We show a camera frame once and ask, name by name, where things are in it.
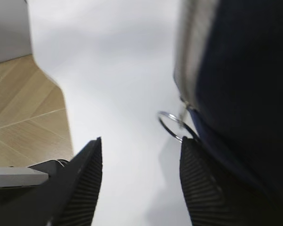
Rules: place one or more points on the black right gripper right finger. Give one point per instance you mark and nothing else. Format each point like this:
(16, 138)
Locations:
(216, 197)

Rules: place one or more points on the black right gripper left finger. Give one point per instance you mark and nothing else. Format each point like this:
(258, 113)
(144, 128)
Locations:
(68, 198)

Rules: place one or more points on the navy blue lunch bag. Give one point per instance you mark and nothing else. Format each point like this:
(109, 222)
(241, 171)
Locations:
(229, 73)

